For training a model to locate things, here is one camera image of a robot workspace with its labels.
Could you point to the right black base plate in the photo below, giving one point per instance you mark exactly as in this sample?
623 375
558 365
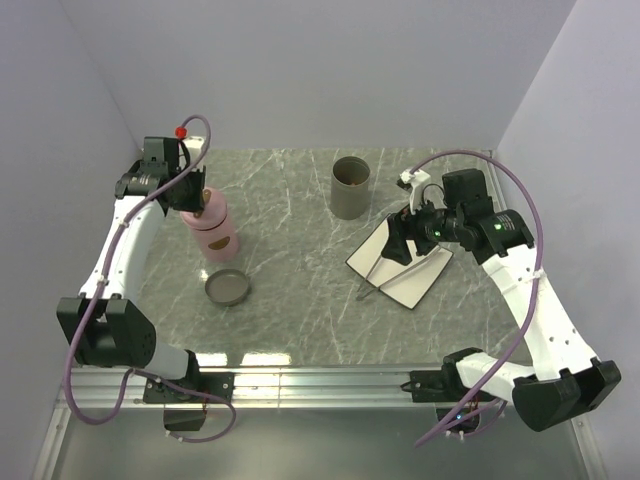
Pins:
434 386

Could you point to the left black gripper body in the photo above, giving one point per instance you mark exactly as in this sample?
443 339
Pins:
190 191

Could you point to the pink cup container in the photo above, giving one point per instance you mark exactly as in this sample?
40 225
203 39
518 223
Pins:
218 244

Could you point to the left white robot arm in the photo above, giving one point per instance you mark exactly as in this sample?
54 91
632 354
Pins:
102 323

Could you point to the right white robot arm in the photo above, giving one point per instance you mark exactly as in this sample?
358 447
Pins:
566 378

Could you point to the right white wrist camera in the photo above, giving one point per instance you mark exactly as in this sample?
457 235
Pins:
415 183

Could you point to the tall grey cylinder container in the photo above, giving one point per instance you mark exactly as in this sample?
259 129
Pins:
349 202

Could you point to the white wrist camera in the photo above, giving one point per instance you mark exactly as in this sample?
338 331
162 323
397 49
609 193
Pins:
190 146
415 183

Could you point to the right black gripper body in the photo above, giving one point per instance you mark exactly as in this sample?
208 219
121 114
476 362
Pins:
428 227

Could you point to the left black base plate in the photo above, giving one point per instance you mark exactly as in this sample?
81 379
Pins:
219 384

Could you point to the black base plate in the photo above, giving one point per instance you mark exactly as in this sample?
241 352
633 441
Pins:
434 386
219 384

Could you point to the grey round lid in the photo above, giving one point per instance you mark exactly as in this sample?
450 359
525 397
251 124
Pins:
227 287

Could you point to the aluminium frame rail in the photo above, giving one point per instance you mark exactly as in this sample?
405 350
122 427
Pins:
280 387

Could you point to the white square plate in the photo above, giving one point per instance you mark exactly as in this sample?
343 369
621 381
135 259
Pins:
363 257

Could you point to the pink round lid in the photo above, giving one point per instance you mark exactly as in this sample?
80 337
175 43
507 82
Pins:
213 213

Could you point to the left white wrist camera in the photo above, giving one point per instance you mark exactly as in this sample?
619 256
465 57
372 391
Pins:
190 146

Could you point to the metal food tongs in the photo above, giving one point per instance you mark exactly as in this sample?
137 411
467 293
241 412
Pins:
405 284

